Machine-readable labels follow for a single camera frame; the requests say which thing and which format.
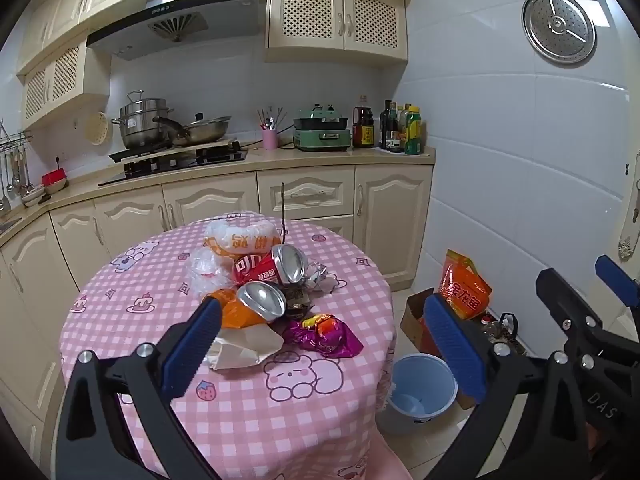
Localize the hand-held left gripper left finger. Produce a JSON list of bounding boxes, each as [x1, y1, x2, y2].
[[52, 296, 223, 480]]

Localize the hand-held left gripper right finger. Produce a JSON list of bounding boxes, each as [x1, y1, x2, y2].
[[422, 292, 601, 480]]

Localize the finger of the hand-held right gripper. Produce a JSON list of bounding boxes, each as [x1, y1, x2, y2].
[[594, 254, 640, 311], [535, 268, 640, 361]]

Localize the blue plastic bin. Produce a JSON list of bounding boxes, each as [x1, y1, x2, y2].
[[376, 353, 458, 436]]

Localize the clear plastic wrap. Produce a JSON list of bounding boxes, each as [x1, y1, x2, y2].
[[186, 249, 236, 297]]

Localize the orange crushed can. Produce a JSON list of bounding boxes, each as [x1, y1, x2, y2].
[[202, 281, 287, 328]]

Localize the red crushed can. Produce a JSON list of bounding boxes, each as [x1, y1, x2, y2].
[[231, 244, 309, 287]]

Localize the white plastic bag orange print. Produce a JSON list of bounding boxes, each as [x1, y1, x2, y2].
[[202, 217, 282, 260]]

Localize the cream door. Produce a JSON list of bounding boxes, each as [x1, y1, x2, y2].
[[617, 150, 640, 311]]

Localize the white paper wrapper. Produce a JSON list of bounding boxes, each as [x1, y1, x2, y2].
[[206, 321, 285, 371]]

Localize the open cardboard box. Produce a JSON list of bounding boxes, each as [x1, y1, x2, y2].
[[399, 287, 451, 358]]

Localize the orange rice bag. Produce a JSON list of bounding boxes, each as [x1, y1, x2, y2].
[[439, 249, 493, 321]]

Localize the purple candy wrapper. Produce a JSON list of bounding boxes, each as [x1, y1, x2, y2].
[[282, 312, 364, 359]]

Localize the pink checked tablecloth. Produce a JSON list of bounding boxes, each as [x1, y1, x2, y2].
[[59, 215, 413, 480]]

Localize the cream base cabinet unit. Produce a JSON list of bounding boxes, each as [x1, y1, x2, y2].
[[0, 152, 436, 480]]

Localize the silver foil wrapper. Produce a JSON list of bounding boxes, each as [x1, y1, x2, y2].
[[305, 260, 347, 295]]

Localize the black gas stove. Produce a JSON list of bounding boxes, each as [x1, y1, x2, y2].
[[97, 147, 249, 187]]

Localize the yellow green plastic bottle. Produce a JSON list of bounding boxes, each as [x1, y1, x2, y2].
[[404, 105, 423, 156]]

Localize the steel frying pan with lid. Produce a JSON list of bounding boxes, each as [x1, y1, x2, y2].
[[152, 114, 232, 147]]

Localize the red bowl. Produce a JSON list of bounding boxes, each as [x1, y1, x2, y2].
[[41, 169, 69, 193]]

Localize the dark glass bottle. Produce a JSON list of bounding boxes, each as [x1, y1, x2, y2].
[[380, 100, 393, 150], [389, 102, 406, 153]]

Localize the steel steamer pot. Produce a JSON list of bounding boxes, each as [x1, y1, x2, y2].
[[111, 91, 173, 151]]

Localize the round cream plastic plate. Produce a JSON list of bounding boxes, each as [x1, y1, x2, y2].
[[84, 111, 109, 147]]

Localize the bundle of kitchen utensils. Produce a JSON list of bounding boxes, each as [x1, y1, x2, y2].
[[256, 106, 288, 131]]

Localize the green electric cooker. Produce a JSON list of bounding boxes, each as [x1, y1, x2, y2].
[[291, 104, 352, 152]]

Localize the round metal steamer plate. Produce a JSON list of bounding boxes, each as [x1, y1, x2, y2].
[[521, 0, 597, 66]]

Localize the hanging kitchen utensils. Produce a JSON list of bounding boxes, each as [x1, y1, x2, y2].
[[0, 120, 33, 213]]

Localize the black range hood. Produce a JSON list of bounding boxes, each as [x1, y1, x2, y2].
[[86, 0, 261, 61]]

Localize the narrow lattice door wall cabinet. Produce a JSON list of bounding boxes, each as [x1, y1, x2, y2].
[[20, 40, 112, 131]]

